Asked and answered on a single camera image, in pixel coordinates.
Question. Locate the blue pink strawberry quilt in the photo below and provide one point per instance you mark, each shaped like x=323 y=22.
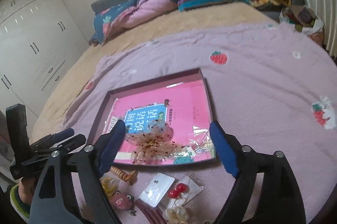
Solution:
x=119 y=18

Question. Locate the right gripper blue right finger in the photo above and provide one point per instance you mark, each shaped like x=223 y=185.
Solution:
x=223 y=149

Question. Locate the white earring card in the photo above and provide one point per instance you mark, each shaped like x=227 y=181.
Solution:
x=156 y=189

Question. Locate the green striped left sleeve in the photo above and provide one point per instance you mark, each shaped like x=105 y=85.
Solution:
x=21 y=208

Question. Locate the maroon large hair clip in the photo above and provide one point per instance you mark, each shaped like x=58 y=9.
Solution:
x=153 y=214

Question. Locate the bagged yellow hoop earrings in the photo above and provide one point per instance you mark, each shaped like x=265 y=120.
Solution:
x=109 y=185

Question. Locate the pink book in box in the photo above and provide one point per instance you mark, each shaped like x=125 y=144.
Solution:
x=167 y=123

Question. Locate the lilac strawberry print blanket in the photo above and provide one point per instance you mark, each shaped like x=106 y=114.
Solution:
x=263 y=81

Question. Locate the pink fuzzy hair clip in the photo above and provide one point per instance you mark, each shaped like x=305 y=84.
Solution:
x=123 y=202

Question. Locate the pearl cream hair clip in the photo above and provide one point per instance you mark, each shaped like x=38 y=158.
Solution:
x=176 y=215

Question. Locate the red cherry earrings card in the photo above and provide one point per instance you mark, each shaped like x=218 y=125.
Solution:
x=181 y=193

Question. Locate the floral bag of clothes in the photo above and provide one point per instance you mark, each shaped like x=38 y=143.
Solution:
x=304 y=20

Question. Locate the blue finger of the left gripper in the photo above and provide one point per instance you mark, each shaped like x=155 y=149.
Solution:
x=72 y=143
x=61 y=136

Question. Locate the beige fuzzy bed sheet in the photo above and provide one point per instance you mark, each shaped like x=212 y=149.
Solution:
x=78 y=81

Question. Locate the person's left hand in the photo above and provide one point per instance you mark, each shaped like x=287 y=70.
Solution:
x=26 y=189

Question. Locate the white wardrobe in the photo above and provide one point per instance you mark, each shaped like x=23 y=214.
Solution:
x=40 y=42

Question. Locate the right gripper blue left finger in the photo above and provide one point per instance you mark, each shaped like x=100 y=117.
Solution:
x=107 y=146

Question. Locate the shallow dark cardboard box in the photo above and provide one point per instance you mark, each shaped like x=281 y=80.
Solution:
x=180 y=99

